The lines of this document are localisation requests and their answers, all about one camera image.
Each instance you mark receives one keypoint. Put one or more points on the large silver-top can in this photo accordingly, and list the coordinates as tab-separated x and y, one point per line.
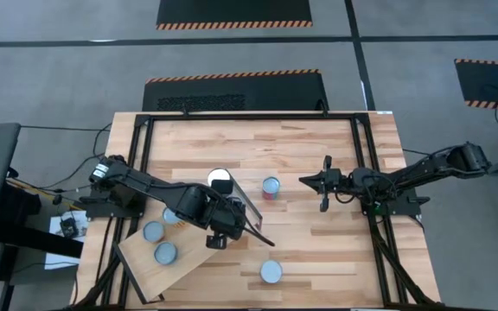
271	271

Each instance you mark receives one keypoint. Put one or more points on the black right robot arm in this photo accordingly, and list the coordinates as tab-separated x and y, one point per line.
469	157

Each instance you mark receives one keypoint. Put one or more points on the orange label can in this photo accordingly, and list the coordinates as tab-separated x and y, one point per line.
170	214

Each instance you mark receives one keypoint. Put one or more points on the green white label can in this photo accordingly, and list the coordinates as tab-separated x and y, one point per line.
153	231

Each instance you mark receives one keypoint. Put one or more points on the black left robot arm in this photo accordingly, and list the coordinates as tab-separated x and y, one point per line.
154	185

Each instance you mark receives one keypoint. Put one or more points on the red label can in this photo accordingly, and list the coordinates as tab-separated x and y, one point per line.
271	187

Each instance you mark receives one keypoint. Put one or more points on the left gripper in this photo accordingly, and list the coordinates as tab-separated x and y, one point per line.
229	218

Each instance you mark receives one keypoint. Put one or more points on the black hazard-striped floor mat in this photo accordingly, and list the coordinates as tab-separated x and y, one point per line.
275	93
487	73
231	10

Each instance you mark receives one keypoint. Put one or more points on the small black device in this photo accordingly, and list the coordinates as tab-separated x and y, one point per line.
68	227

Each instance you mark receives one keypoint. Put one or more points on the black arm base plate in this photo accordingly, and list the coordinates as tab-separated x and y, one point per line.
404	208
102	211

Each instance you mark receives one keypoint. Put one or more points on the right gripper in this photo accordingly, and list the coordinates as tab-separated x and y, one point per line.
335	181

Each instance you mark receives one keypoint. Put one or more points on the white paper sheet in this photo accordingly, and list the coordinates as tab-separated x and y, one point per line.
65	262

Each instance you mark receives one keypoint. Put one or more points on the blue label can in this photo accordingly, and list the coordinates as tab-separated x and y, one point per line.
218	174

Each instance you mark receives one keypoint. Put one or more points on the black metal table frame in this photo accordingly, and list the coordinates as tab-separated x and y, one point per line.
253	117

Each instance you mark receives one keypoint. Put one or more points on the plain silver-top can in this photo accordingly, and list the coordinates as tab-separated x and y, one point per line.
165	252

